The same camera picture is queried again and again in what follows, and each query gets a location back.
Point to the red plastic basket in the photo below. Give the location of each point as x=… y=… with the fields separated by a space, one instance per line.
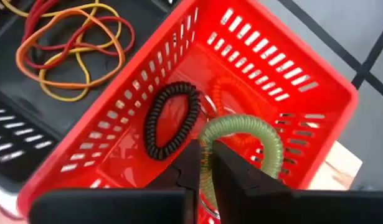
x=185 y=65

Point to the black plastic basket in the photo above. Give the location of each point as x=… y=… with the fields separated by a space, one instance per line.
x=4 y=77

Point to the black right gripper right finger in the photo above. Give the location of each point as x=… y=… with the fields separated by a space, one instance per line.
x=272 y=208

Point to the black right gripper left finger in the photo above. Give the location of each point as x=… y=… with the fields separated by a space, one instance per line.
x=147 y=205

